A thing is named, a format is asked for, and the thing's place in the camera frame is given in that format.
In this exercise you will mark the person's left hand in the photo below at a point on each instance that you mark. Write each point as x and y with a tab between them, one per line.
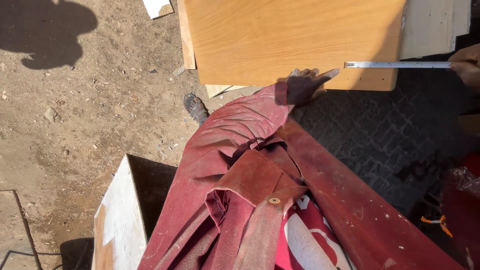
302	92

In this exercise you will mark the person's right hand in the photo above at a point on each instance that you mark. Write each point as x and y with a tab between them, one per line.
468	71

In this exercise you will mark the person's right fingers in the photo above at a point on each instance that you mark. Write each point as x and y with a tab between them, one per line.
465	66

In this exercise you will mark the steel tape measure blade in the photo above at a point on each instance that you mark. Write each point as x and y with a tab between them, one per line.
397	65

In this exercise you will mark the pale plywood board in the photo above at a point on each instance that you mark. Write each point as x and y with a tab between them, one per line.
427	26

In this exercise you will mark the dark red plastic bag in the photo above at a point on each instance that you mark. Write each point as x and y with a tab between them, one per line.
463	210

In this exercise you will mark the dusty red work coat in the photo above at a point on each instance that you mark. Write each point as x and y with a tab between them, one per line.
337	195

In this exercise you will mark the orange laminated wooden board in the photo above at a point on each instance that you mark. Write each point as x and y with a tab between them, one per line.
281	37

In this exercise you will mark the red and white printed shirt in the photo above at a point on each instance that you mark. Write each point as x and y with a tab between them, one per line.
311	240

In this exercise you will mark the small pale wood offcut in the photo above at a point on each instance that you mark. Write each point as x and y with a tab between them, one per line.
219	90

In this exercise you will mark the dark sandal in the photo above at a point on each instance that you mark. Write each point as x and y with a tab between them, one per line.
194	108

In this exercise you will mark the narrow wooden board strip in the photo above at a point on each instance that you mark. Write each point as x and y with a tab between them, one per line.
186	33

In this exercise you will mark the white board piece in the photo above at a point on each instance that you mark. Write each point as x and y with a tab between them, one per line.
153	6

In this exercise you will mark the white painted wooden box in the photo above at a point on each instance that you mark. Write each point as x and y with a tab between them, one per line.
120	225

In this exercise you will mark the small grey stone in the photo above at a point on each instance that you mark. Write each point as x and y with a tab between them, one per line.
50	114

